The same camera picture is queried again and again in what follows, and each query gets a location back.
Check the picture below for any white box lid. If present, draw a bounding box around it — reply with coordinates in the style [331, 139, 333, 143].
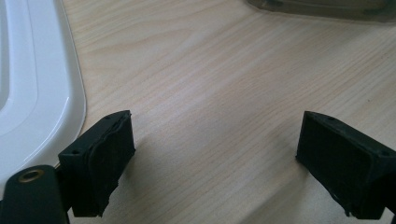
[0, 0, 87, 194]

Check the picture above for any brown transparent storage box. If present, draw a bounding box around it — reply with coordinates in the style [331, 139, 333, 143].
[246, 0, 396, 24]

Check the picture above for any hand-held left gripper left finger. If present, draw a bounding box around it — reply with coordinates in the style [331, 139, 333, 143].
[57, 109, 136, 218]

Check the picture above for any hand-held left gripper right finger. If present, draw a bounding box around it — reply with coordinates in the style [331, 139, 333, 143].
[295, 110, 396, 220]

